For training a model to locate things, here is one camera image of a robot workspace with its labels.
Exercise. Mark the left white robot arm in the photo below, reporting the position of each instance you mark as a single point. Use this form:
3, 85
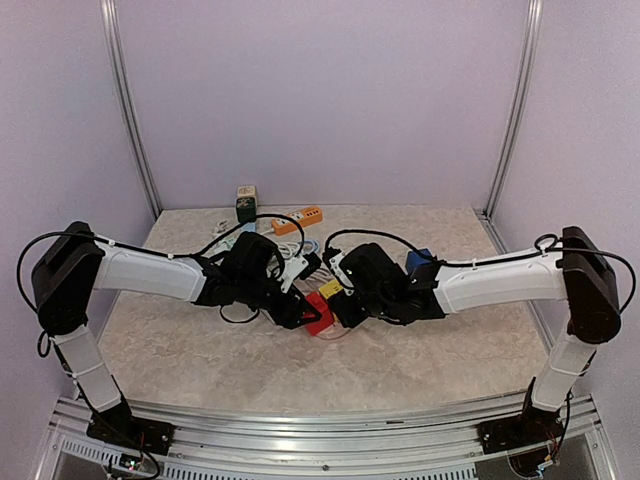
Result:
80, 262

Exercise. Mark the yellow cube socket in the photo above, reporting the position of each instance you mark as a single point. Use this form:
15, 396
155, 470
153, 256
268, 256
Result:
330, 289

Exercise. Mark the left aluminium frame post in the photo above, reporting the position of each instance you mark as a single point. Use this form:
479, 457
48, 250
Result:
109, 16

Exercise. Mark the light green cube socket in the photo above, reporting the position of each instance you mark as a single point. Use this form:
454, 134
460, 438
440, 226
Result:
226, 244

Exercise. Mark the white round socket base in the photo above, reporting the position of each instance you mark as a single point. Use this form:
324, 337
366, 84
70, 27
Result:
334, 332

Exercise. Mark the right aluminium frame post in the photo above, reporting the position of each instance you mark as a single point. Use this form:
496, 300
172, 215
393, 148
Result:
517, 108

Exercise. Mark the red cube socket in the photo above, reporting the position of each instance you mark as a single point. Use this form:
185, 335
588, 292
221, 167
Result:
326, 321

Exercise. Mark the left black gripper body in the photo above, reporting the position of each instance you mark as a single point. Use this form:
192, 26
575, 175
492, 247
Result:
252, 287

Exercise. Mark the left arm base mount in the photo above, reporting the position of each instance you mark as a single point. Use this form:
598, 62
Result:
146, 435

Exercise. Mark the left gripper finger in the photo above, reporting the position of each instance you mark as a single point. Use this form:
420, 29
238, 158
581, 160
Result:
292, 317
308, 308

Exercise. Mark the blue cube socket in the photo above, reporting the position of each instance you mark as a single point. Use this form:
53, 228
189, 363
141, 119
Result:
417, 258

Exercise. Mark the front aluminium rail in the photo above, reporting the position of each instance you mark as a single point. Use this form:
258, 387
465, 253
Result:
433, 443

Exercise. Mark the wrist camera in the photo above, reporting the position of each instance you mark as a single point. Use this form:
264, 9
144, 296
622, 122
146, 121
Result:
332, 258
298, 267

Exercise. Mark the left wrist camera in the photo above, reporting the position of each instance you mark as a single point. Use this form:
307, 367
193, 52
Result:
298, 267

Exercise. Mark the aluminium frame post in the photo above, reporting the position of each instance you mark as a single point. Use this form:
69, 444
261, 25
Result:
109, 16
517, 108

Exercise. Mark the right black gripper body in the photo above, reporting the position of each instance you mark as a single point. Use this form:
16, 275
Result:
378, 308

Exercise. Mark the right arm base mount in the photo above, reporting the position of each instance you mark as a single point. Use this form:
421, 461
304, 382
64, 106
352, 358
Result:
513, 433

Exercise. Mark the dark green cube socket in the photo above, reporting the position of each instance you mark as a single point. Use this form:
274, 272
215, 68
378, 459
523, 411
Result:
246, 209

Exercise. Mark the beige cube socket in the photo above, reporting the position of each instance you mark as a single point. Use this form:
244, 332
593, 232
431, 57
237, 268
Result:
247, 192

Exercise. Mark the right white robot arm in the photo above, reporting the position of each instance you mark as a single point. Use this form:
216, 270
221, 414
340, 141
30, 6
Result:
565, 268

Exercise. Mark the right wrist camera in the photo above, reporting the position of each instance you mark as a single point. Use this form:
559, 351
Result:
332, 258

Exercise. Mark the orange power strip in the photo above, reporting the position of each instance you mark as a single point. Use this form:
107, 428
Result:
304, 217

